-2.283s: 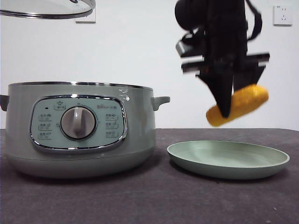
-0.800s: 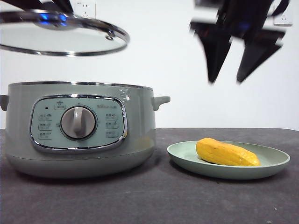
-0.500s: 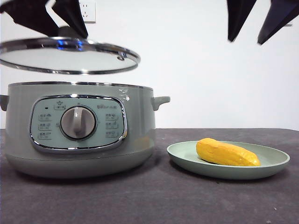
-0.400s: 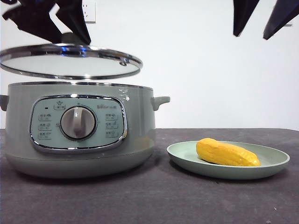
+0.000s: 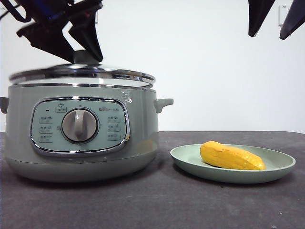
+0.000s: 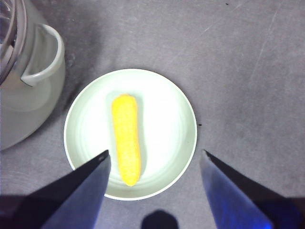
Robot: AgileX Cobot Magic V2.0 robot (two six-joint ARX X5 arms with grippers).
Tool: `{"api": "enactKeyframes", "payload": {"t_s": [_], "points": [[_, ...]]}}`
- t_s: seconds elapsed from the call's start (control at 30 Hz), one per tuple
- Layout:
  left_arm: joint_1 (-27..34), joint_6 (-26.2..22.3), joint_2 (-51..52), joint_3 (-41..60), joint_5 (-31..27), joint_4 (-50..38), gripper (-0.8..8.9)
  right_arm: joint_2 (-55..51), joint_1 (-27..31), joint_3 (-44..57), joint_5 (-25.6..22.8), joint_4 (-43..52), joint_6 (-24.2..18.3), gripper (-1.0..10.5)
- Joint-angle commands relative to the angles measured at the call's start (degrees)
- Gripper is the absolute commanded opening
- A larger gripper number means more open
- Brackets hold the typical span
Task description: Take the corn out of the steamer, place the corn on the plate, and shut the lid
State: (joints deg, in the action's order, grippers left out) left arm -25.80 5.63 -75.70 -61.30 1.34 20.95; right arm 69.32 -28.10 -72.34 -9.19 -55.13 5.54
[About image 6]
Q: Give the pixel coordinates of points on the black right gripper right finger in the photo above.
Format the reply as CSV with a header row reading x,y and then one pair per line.
x,y
233,202

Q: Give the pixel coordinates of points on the glass lid with green knob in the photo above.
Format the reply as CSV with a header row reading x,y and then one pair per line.
x,y
3,19

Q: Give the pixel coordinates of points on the yellow corn cob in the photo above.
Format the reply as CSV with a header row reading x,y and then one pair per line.
x,y
125,133

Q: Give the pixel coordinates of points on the pale green round plate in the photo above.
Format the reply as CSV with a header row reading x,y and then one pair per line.
x,y
166,119

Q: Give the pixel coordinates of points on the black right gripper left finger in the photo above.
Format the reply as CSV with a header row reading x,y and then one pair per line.
x,y
76,198

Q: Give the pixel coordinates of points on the pale green electric steamer pot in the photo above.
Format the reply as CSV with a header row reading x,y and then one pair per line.
x,y
28,114

